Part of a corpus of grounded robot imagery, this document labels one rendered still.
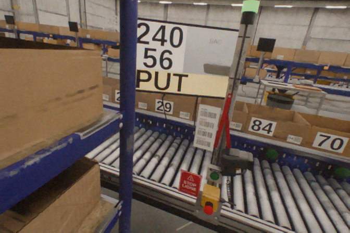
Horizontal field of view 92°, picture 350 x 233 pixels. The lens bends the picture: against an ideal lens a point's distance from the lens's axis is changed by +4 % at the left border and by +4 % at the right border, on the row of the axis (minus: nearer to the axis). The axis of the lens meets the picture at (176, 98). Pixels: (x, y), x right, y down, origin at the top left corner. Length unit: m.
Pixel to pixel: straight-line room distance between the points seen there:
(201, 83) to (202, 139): 0.24
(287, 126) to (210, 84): 0.78
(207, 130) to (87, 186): 0.50
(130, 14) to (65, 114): 0.16
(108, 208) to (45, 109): 0.25
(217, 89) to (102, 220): 0.60
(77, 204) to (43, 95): 0.20
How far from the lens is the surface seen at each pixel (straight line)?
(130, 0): 0.29
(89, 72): 0.27
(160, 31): 0.73
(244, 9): 0.66
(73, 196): 0.34
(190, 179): 0.86
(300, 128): 1.43
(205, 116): 0.69
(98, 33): 7.70
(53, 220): 0.33
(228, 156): 0.70
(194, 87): 0.75
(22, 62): 0.22
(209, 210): 0.81
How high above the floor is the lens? 1.46
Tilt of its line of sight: 17 degrees down
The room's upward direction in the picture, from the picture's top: 6 degrees clockwise
